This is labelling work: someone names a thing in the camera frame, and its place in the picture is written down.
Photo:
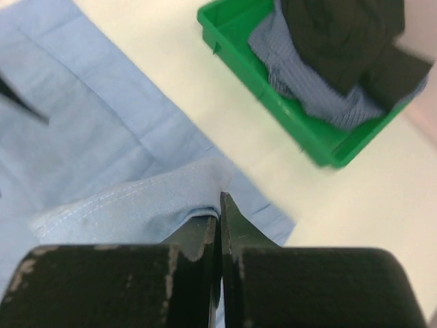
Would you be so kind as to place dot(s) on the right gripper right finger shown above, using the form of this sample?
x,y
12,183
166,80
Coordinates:
x,y
266,285

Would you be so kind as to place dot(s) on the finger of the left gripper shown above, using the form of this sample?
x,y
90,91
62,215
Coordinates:
x,y
9,93

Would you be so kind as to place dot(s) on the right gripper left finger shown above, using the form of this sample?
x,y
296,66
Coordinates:
x,y
170,284

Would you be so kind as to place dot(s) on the light blue long sleeve shirt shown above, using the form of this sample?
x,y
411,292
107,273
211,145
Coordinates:
x,y
118,163

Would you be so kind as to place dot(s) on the black long sleeve shirt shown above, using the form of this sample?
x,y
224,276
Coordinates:
x,y
352,43

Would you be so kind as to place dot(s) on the dark blue checked shirt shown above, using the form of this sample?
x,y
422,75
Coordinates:
x,y
271,42

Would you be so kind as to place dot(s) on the green plastic bin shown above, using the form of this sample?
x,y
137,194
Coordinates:
x,y
226,26

